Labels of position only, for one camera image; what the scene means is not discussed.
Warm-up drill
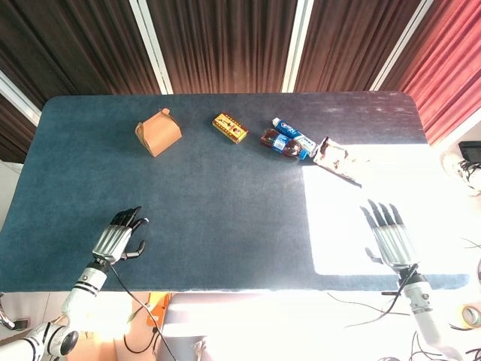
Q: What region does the orange plastic part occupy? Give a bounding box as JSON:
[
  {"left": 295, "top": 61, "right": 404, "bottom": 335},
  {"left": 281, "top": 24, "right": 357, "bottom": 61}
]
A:
[{"left": 145, "top": 292, "right": 172, "bottom": 329}]

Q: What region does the blue white toothpaste tube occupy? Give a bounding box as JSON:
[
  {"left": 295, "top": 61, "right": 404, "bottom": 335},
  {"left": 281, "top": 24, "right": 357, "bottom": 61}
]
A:
[{"left": 271, "top": 117, "right": 317, "bottom": 158}]

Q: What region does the dark blue table cloth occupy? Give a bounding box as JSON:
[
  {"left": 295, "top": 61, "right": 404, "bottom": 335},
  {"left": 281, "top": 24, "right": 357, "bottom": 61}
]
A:
[{"left": 0, "top": 92, "right": 470, "bottom": 295}]

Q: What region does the crumpled white red snack wrapper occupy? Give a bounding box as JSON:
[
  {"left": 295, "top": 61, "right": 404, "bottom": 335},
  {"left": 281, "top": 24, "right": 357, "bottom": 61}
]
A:
[{"left": 312, "top": 135, "right": 371, "bottom": 188}]

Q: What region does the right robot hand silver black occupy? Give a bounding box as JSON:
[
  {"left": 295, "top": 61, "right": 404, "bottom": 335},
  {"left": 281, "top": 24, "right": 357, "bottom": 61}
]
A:
[{"left": 359, "top": 199, "right": 418, "bottom": 269}]

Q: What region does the white frame post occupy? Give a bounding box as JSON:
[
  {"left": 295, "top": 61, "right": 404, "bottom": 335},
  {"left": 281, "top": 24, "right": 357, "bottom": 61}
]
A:
[
  {"left": 0, "top": 70, "right": 43, "bottom": 127},
  {"left": 129, "top": 0, "right": 174, "bottom": 96},
  {"left": 281, "top": 0, "right": 316, "bottom": 93},
  {"left": 369, "top": 0, "right": 434, "bottom": 92}
]

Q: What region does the black cable of right hand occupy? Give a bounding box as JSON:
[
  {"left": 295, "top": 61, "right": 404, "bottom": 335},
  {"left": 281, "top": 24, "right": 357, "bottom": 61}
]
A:
[{"left": 381, "top": 262, "right": 419, "bottom": 316}]

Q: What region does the cola bottle blue label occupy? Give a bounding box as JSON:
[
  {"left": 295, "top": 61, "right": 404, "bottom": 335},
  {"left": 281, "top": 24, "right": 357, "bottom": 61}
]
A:
[{"left": 259, "top": 128, "right": 310, "bottom": 162}]

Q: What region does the dark brown curtain panel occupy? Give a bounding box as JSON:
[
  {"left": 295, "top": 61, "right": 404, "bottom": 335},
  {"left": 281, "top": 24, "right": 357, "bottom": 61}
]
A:
[
  {"left": 294, "top": 0, "right": 425, "bottom": 93},
  {"left": 145, "top": 0, "right": 301, "bottom": 95},
  {"left": 0, "top": 0, "right": 163, "bottom": 163}
]

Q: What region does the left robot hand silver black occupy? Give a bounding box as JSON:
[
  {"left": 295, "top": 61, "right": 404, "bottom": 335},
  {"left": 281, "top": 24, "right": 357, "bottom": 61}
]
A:
[{"left": 92, "top": 205, "right": 150, "bottom": 266}]

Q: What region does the yellow tape roll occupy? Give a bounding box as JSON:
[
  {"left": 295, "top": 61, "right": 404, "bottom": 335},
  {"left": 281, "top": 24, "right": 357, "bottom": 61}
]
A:
[{"left": 461, "top": 303, "right": 481, "bottom": 332}]

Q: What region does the red curtain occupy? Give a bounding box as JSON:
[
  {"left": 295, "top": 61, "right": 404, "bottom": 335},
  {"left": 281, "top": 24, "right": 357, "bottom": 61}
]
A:
[{"left": 382, "top": 0, "right": 481, "bottom": 147}]

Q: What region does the black cable of hand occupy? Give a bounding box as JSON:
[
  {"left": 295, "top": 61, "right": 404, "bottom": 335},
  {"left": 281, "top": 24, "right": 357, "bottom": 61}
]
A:
[
  {"left": 108, "top": 262, "right": 178, "bottom": 361},
  {"left": 381, "top": 262, "right": 419, "bottom": 316}
]

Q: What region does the black box device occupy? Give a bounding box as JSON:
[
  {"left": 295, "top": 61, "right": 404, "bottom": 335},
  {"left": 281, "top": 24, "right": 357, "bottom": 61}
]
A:
[{"left": 458, "top": 140, "right": 481, "bottom": 165}]

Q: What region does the black cable of left hand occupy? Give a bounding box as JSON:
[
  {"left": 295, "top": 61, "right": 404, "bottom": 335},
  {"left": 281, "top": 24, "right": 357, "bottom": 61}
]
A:
[{"left": 108, "top": 262, "right": 178, "bottom": 361}]

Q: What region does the yellow red printed carton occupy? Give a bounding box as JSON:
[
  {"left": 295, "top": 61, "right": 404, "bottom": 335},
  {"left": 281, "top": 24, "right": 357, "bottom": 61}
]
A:
[{"left": 212, "top": 113, "right": 250, "bottom": 145}]

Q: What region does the brown paper gable box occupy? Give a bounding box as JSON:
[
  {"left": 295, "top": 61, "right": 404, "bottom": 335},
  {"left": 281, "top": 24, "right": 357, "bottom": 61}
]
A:
[{"left": 135, "top": 108, "right": 183, "bottom": 158}]

